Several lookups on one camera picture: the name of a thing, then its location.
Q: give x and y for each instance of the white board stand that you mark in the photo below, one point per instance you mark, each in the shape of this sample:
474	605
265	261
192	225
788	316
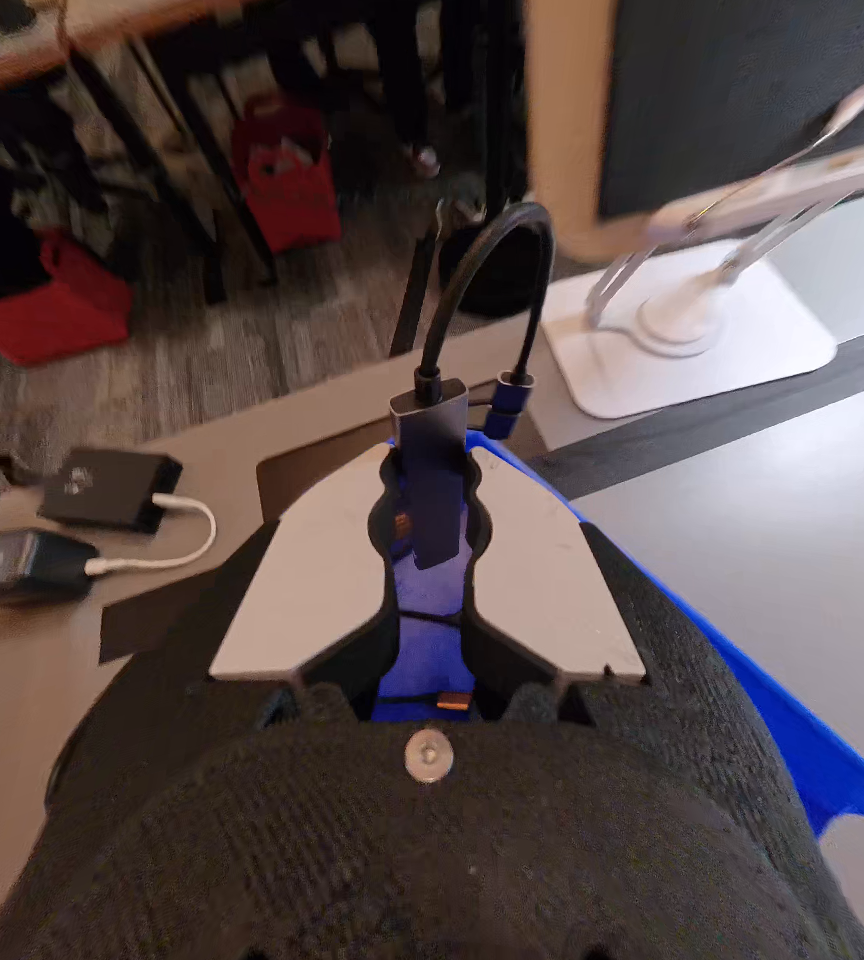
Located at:
701	360

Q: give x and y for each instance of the blue storage bin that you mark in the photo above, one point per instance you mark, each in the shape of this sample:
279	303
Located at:
799	735

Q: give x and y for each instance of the red tote bag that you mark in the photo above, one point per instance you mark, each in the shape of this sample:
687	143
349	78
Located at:
49	322
289	202

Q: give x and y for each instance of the dark grey box device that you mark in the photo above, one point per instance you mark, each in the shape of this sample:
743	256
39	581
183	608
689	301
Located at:
102	487
19	562

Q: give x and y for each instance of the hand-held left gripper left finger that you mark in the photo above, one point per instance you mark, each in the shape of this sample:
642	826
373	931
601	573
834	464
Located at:
312	585

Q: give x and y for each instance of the grey usb hub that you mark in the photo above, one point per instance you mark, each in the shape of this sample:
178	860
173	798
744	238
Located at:
435	465

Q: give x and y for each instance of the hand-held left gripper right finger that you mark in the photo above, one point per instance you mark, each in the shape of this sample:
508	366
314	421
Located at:
544	585

